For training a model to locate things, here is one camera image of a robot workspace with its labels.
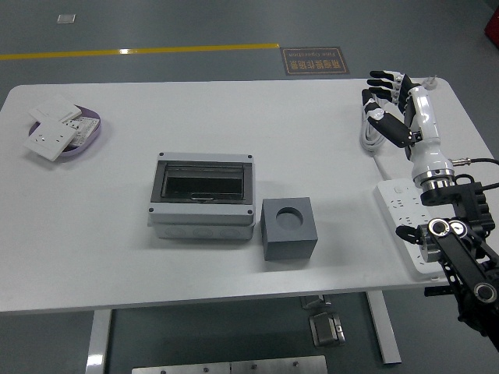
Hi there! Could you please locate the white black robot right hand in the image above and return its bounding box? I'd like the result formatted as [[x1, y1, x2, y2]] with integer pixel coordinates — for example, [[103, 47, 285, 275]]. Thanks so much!
[[360, 69, 456, 187]]

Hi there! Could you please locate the grey box with clear lid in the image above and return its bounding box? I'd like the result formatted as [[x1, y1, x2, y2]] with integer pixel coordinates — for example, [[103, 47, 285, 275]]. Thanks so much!
[[147, 151, 257, 242]]

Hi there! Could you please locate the grey cube with round hole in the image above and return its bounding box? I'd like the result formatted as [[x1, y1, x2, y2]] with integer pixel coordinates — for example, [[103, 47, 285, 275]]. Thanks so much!
[[261, 197, 317, 262]]

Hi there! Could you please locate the metal floor socket box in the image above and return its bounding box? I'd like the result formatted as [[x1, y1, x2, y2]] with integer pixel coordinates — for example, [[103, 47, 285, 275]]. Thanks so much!
[[309, 311, 347, 348]]

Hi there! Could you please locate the white power strip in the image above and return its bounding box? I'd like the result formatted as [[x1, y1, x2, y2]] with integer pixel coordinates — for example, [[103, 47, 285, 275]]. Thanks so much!
[[374, 178, 449, 280]]

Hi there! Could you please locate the red object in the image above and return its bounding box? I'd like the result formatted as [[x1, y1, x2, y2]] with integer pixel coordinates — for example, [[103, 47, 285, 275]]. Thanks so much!
[[483, 7, 499, 42]]

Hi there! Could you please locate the brown floor sign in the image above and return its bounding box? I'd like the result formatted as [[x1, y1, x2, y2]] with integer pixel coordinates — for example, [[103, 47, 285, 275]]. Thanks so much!
[[279, 46, 351, 76]]

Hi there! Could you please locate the black table control panel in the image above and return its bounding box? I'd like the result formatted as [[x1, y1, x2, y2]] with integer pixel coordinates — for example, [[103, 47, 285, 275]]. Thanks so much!
[[423, 286, 455, 298]]

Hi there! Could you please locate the white table leg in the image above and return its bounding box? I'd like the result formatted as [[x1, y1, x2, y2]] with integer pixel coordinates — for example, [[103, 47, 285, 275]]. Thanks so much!
[[84, 309, 113, 374], [365, 290, 402, 365]]

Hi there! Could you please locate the flat grey metal plate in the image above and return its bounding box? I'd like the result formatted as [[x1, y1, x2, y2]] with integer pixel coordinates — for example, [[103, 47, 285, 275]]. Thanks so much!
[[131, 355, 328, 374]]

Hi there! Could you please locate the purple tray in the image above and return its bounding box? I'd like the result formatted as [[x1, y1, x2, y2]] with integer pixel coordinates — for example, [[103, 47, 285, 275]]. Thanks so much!
[[29, 104, 104, 158]]

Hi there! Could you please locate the white many-hole socket panel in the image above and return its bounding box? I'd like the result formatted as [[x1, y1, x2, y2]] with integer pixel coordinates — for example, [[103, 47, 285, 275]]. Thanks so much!
[[64, 115, 99, 148]]

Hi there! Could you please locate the white power cord with plug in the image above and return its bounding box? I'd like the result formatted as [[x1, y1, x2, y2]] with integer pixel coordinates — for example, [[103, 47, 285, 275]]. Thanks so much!
[[359, 76, 438, 182]]

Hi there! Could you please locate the metal under-table bracket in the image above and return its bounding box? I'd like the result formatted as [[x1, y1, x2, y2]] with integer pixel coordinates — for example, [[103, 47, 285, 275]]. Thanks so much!
[[299, 295, 332, 310]]

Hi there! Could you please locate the white wall switch panel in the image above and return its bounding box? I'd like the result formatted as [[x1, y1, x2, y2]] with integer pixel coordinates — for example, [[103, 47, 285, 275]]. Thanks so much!
[[27, 93, 83, 125]]

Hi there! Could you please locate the white wall socket panel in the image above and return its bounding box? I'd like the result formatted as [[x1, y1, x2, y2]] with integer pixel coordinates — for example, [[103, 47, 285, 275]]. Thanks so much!
[[22, 118, 78, 163]]

